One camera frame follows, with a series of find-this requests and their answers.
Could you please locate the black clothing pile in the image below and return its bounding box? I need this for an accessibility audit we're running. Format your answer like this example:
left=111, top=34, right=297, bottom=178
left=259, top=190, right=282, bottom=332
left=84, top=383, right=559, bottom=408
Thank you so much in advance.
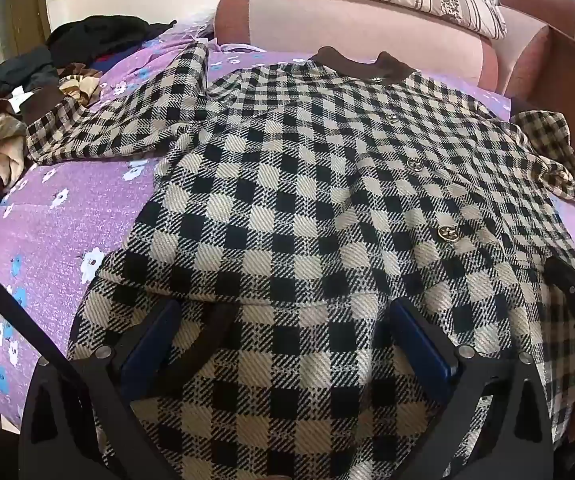
left=46, top=15, right=178, bottom=69

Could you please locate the purple floral bedsheet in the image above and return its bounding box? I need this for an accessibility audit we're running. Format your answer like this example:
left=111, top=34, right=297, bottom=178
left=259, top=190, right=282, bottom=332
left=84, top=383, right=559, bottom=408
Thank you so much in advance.
left=0, top=19, right=575, bottom=436

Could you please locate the clear plastic bag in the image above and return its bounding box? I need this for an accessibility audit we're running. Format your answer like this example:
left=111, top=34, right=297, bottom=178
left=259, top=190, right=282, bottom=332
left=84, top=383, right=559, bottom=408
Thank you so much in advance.
left=176, top=17, right=218, bottom=42

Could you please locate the blue red cloth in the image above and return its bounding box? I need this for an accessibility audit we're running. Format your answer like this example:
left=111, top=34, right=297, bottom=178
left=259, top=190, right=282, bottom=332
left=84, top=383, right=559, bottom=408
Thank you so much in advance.
left=90, top=55, right=128, bottom=73

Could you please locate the dark grey garment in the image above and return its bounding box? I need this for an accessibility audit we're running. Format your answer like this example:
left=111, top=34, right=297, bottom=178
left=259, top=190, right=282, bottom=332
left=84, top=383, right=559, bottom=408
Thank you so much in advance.
left=0, top=45, right=61, bottom=117

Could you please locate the black beige checkered jacket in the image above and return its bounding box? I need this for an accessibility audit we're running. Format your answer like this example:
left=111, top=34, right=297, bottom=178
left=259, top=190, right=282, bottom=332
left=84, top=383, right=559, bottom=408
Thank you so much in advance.
left=22, top=42, right=575, bottom=480

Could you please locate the black strap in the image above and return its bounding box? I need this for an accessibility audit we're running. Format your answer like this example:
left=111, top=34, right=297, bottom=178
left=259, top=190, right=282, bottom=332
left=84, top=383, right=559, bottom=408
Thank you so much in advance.
left=0, top=252, right=87, bottom=382

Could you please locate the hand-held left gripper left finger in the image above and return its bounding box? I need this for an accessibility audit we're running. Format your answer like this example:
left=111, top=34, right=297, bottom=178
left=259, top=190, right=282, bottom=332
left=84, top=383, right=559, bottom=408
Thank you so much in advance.
left=20, top=299, right=188, bottom=480

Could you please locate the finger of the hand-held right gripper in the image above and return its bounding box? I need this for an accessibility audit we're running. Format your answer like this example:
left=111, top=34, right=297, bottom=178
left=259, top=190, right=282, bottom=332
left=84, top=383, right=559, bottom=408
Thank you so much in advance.
left=545, top=256, right=575, bottom=302

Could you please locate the grey patterned curtain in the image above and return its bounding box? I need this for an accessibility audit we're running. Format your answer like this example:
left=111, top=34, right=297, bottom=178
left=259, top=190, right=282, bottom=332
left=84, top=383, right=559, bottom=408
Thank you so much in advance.
left=0, top=0, right=52, bottom=86

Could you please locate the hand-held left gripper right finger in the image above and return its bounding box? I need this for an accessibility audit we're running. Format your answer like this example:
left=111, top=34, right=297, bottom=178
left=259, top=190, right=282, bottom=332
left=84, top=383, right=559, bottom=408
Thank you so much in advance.
left=390, top=296, right=555, bottom=480

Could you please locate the pink padded side cushion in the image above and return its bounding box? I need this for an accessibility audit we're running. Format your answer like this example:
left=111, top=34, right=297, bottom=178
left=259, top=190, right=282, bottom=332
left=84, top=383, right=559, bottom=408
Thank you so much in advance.
left=496, top=0, right=575, bottom=97

